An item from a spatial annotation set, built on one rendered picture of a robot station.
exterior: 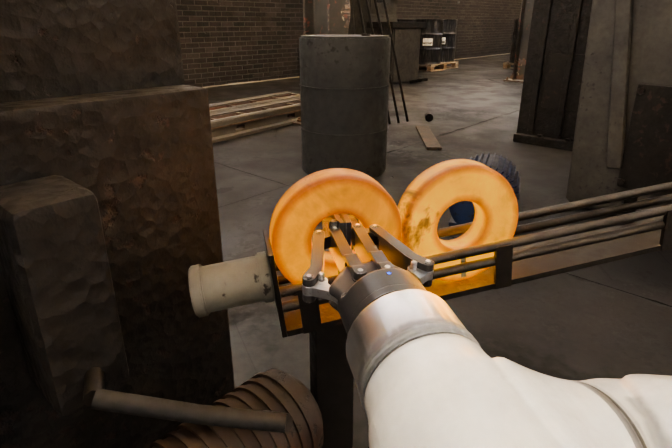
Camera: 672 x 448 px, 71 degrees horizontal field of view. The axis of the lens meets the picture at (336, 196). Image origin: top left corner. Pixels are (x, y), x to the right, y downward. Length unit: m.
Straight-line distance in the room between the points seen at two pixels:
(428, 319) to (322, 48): 2.65
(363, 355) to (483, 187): 0.32
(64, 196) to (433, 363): 0.38
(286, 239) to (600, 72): 2.35
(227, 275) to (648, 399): 0.40
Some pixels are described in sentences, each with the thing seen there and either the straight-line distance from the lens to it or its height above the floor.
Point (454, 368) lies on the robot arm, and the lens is 0.29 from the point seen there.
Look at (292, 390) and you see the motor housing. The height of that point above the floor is 0.53.
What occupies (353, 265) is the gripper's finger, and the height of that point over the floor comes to 0.75.
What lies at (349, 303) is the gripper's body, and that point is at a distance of 0.39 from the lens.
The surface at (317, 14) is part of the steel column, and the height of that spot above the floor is 1.03.
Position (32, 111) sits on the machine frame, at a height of 0.87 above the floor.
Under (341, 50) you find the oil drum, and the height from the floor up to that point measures 0.80.
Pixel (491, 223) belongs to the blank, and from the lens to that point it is 0.62.
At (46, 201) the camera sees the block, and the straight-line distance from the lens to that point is 0.52.
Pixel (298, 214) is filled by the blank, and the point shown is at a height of 0.76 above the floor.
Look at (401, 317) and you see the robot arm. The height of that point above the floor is 0.77.
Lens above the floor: 0.96
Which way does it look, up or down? 20 degrees down
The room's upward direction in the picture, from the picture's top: straight up
